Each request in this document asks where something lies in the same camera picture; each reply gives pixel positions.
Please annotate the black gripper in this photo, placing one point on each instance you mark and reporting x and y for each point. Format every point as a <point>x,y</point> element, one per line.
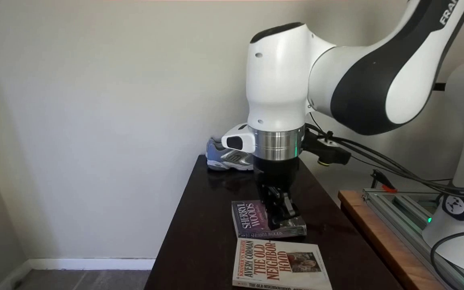
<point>279,178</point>

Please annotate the dark purple paperback novel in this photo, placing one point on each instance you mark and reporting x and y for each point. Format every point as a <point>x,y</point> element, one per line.
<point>250,217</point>

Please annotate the white cover paperback novel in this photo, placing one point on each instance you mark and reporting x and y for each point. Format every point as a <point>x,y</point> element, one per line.
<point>280,265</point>

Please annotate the white Franka Panda arm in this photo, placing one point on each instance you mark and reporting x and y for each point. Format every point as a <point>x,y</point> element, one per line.
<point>280,80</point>

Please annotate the grey blue sneaker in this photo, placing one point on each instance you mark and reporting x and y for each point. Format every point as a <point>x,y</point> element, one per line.
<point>229,156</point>

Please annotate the wooden base board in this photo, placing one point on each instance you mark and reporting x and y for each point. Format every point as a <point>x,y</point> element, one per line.
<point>382,235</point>

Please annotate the red black clamp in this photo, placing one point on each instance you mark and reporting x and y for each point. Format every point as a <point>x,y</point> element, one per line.
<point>382,180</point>

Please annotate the white baseboard trim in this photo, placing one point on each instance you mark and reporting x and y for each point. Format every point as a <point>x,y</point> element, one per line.
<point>92,264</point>

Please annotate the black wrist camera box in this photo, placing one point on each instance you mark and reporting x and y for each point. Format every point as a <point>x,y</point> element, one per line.
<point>325,148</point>

